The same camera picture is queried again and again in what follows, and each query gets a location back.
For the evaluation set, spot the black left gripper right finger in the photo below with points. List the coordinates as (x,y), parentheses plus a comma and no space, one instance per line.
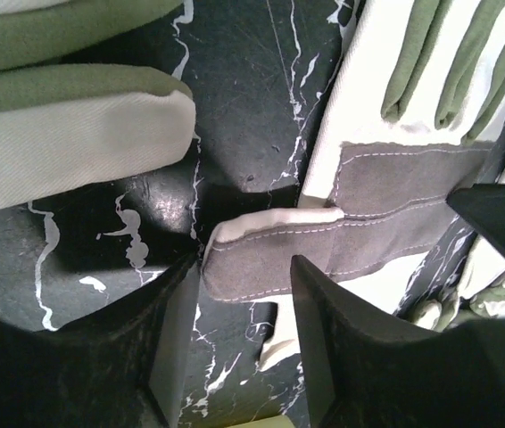
(366,368)

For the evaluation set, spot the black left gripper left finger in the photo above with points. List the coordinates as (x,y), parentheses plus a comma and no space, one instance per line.
(121,366)

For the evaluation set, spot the work glove with grey band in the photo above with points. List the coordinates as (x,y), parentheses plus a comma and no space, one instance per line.
(417,106)

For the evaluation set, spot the yellow-green storage basket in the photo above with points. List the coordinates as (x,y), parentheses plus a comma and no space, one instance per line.
(270,422)

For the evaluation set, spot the front centre white glove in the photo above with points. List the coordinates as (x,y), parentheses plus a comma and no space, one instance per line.
(433,299)

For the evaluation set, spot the white green work glove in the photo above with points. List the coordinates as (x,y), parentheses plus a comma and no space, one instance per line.
(63,126)

